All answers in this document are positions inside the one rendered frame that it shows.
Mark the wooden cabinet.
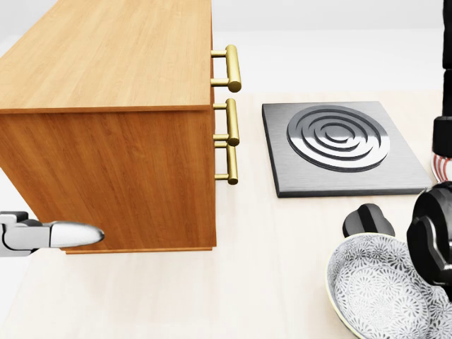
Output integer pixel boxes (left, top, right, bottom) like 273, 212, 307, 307
0, 0, 218, 255

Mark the flat dark stove plate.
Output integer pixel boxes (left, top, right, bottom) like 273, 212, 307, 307
261, 101, 435, 199

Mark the dark wine bottle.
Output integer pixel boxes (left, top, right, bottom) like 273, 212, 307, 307
433, 0, 452, 159

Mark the plate with red rings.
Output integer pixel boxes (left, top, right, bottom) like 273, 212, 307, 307
430, 152, 452, 183

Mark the large brass drawer handle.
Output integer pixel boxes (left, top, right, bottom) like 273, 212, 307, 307
210, 44, 243, 94

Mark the patterned grey white bowl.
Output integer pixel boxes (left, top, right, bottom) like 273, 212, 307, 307
324, 232, 452, 339

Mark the round black stove knob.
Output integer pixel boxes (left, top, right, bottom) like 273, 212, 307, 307
341, 203, 397, 239

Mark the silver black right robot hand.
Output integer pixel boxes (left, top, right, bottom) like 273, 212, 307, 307
405, 182, 452, 295

